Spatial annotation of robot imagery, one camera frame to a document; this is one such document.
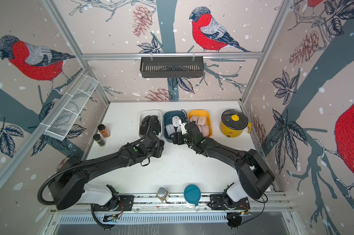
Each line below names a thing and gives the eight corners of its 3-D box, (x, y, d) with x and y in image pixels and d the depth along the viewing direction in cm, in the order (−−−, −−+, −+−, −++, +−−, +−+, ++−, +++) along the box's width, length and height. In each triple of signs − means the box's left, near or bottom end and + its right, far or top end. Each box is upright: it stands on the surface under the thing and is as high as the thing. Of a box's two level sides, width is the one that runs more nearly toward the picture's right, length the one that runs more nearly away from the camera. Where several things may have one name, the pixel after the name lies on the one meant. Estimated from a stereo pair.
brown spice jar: (103, 138, 101) (96, 129, 93) (105, 132, 104) (98, 124, 96) (109, 138, 101) (102, 129, 93) (111, 132, 104) (105, 124, 96)
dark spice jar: (99, 146, 97) (92, 138, 89) (101, 141, 100) (94, 133, 92) (105, 146, 97) (98, 138, 89) (107, 141, 100) (100, 133, 92)
